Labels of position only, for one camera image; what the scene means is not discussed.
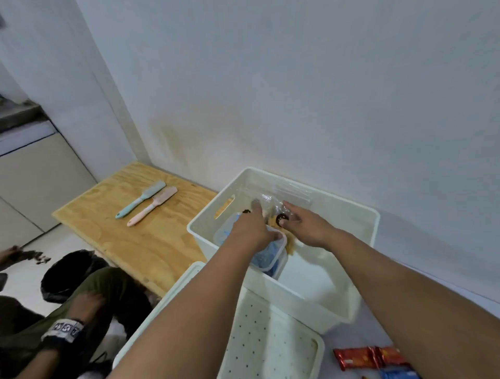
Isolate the blue snack packet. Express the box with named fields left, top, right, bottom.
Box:
left=378, top=366, right=421, bottom=379

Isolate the plywood board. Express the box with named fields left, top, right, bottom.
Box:
left=52, top=162, right=218, bottom=298

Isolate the white perforated bin lid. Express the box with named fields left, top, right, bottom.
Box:
left=112, top=261, right=326, bottom=379

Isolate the clear plastic cookie bag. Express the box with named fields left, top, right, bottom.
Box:
left=239, top=186, right=314, bottom=257

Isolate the person's left hand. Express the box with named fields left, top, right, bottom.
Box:
left=229, top=199, right=287, bottom=258

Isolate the person's right forearm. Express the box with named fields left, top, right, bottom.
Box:
left=327, top=228, right=500, bottom=379

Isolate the red snack packet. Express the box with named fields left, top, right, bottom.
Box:
left=377, top=346, right=411, bottom=368
left=333, top=347, right=382, bottom=372

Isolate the pink brush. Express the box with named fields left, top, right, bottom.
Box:
left=127, top=186, right=179, bottom=228

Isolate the light blue brush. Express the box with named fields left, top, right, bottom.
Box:
left=115, top=180, right=167, bottom=219

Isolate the person's left forearm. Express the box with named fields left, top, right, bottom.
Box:
left=109, top=230, right=267, bottom=379

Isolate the beige cabinet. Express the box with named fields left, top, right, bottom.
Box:
left=0, top=119, right=98, bottom=250

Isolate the black and white wristband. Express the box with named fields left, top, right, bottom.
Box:
left=41, top=318, right=85, bottom=344

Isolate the white plastic storage bin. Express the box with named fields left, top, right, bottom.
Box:
left=187, top=167, right=381, bottom=336

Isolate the black plastic bag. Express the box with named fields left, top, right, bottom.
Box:
left=40, top=249, right=111, bottom=305

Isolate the clear container with blue contents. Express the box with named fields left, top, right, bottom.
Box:
left=214, top=213, right=289, bottom=280

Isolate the person's right hand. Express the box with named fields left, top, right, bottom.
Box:
left=277, top=201, right=339, bottom=250

